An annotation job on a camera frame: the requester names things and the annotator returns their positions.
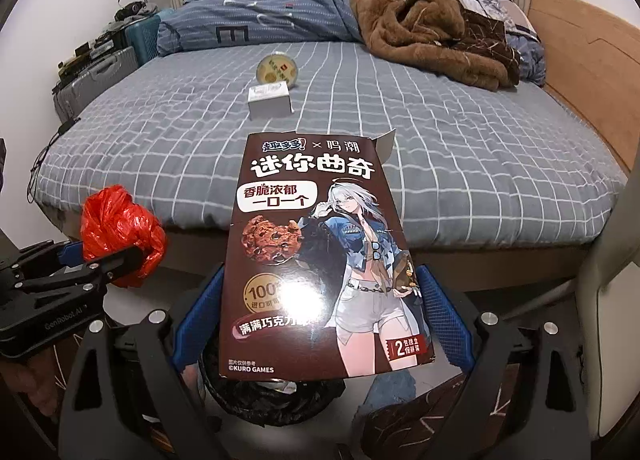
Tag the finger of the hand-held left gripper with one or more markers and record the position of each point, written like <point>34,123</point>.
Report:
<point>50,256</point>
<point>90,270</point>

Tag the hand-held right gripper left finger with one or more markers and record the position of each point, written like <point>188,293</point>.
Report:
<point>195,320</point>

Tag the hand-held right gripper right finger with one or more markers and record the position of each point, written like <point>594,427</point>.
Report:
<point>445,320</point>

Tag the red plastic bag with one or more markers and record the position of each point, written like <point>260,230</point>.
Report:
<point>120,230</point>

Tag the trash bin with black liner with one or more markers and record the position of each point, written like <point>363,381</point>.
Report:
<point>260,395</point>

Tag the brown cookie box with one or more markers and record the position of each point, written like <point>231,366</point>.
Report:
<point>310,220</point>

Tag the person's left hand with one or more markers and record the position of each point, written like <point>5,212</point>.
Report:
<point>30,380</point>

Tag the brown patterned pajama leg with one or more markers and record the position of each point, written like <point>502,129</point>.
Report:
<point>425,420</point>

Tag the white chair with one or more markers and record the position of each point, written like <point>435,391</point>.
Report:
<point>610,300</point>

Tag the grey suitcase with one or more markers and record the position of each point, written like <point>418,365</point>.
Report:
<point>95,85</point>

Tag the row of dark items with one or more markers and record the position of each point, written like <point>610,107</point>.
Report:
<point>90,50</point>

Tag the small white box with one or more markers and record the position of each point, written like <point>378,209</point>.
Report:
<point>270,103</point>

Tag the teal suitcase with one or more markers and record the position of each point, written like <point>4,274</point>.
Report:
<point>145,40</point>

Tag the black gadget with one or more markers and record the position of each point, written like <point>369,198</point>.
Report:
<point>130,10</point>

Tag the cream yogurt cup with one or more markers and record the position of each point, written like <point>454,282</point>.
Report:
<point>276,71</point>

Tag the wooden headboard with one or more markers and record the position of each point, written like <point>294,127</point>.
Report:
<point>585,75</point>

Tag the brown fleece blanket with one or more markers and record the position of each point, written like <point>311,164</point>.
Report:
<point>415,30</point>

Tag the blue striped duvet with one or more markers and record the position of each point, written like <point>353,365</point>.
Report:
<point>280,15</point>

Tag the printed pillow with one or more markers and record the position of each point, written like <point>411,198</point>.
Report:
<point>495,5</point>

